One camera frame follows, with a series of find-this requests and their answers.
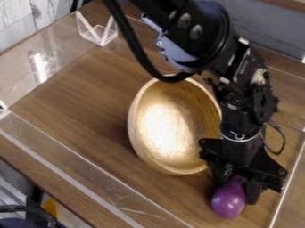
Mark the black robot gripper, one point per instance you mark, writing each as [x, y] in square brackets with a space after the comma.
[244, 158]

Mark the purple toy eggplant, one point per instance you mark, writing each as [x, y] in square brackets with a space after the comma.
[228, 202]

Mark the brown wooden bowl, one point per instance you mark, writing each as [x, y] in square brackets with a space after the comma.
[171, 117]

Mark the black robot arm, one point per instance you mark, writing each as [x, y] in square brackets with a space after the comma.
[197, 40]

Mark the clear acrylic tray wall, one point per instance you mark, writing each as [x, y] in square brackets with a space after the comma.
[68, 90]

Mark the clear acrylic corner bracket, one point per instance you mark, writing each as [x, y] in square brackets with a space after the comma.
[97, 34]

